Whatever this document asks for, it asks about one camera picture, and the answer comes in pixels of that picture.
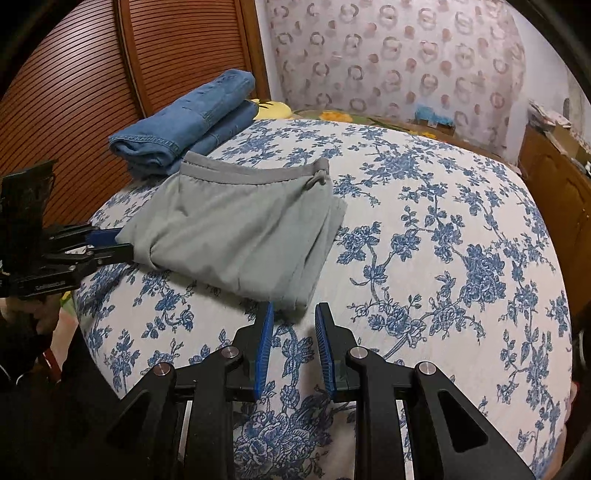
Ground patterned pink curtain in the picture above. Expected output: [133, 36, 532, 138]
[265, 0, 526, 155]

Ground blue box by curtain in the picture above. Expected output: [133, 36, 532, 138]
[415, 105, 455, 127]

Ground yellow plush toy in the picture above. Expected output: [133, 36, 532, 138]
[252, 99, 293, 120]

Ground blue floral bed sheet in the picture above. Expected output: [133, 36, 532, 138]
[74, 120, 571, 479]

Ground person's left hand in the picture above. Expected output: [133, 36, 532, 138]
[1, 294, 61, 334]

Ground wooden slatted headboard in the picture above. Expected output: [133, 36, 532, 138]
[1, 0, 270, 225]

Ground grey pants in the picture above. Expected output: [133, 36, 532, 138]
[116, 152, 346, 311]

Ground wooden dresser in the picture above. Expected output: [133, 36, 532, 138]
[519, 126, 591, 331]

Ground folded blue jeans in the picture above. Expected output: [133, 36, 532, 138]
[109, 69, 259, 179]

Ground stack of papers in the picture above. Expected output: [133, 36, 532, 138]
[528, 100, 572, 131]

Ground colourful floral blanket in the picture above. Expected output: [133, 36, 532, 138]
[291, 109, 457, 139]

